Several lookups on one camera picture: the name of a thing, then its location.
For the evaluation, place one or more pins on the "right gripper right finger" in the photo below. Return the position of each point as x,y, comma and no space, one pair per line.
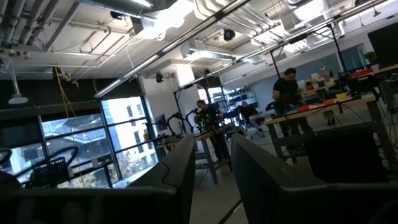
295,205

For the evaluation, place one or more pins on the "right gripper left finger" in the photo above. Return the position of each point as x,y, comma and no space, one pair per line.
155,202

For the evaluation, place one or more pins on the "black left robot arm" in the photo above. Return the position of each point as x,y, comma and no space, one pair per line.
49,172

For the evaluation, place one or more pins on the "background black robot arm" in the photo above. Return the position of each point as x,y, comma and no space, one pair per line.
177,123
191,116

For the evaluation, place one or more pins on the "black box-shaped object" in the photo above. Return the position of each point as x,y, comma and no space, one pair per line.
342,155

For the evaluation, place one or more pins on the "wooden workbench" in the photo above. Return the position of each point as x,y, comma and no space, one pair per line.
205,135
351,104

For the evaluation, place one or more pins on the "large glass window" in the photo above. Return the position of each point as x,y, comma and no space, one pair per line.
124,124

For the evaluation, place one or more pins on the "person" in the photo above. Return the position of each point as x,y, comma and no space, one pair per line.
214,140
286,90
248,112

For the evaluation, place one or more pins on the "background potted plant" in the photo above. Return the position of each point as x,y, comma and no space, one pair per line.
370,56

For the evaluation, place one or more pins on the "white pendant lamp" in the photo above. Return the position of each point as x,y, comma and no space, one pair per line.
17,100

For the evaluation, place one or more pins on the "black ceiling camera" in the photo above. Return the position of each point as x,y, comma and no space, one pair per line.
229,35

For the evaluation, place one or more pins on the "black wall screen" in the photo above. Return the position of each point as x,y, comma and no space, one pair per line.
385,43

